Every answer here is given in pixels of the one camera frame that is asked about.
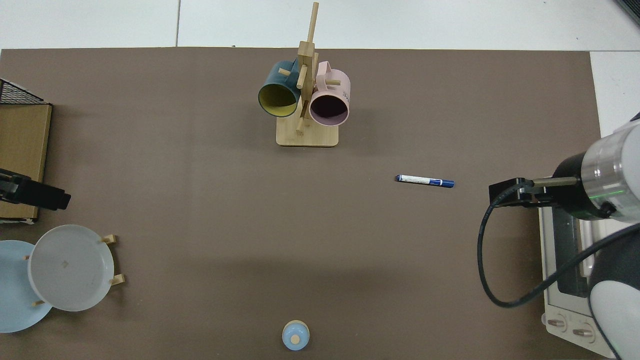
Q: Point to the blue and white marker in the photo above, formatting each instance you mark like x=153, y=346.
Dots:
x=425, y=180

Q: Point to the pale toaster oven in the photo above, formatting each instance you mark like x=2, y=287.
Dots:
x=560, y=270

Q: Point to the grey plate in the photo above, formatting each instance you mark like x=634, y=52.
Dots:
x=70, y=270

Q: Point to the light blue plate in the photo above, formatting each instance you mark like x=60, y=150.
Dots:
x=15, y=300

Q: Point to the wooden plate rack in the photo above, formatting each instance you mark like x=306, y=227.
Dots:
x=117, y=280

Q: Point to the brown table cloth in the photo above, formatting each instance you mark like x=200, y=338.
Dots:
x=200, y=175

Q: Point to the dark grey equipment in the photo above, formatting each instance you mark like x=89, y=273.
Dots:
x=631, y=9

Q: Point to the pink cup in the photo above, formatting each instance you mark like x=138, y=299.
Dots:
x=332, y=82

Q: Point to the dark teal cup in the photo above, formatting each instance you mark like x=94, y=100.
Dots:
x=277, y=80

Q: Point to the wooden cup stand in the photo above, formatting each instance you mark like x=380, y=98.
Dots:
x=307, y=137

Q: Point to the small blue round thing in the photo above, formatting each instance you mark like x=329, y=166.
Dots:
x=295, y=336

